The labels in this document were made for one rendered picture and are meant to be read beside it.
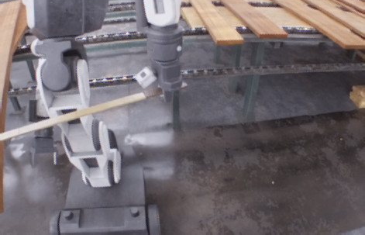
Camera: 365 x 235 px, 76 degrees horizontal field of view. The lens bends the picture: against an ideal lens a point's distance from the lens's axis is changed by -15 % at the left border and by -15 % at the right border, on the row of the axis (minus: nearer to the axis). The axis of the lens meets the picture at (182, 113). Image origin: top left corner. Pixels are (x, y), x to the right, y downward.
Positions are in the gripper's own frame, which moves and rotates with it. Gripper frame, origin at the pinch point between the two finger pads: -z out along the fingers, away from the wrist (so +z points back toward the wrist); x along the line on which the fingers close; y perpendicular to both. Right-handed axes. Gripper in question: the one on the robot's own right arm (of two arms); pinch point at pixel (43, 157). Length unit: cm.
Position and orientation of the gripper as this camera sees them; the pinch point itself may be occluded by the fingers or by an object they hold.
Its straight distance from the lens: 127.5
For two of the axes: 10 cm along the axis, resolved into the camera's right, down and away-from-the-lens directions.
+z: 1.0, -9.9, -1.2
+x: -7.8, 0.0, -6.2
